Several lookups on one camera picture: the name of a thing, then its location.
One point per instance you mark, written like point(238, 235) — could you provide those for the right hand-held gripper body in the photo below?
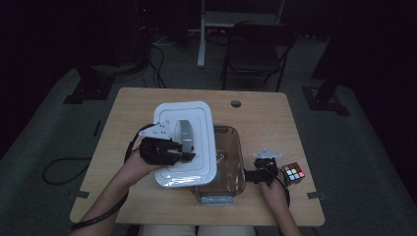
point(267, 168)

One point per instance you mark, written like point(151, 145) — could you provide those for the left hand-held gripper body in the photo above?
point(157, 150)

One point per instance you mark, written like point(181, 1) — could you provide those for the multicoloured puzzle cube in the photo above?
point(292, 173)

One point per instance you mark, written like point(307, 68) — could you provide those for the clear plastic storage box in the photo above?
point(229, 154)

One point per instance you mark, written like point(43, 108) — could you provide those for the person's right hand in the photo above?
point(275, 195)

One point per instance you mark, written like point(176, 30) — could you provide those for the person's left hand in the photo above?
point(137, 170)

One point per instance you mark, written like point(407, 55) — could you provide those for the grey tape strip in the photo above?
point(316, 195)
point(83, 194)

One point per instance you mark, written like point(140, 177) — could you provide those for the small black floor marker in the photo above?
point(97, 128)

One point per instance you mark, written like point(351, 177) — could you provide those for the black stand base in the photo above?
point(90, 87)

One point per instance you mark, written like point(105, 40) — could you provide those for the black stand with base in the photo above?
point(327, 88)

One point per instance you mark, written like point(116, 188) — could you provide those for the black folding chair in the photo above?
point(259, 52)

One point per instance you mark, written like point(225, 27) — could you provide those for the white metal desk frame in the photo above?
point(205, 32)

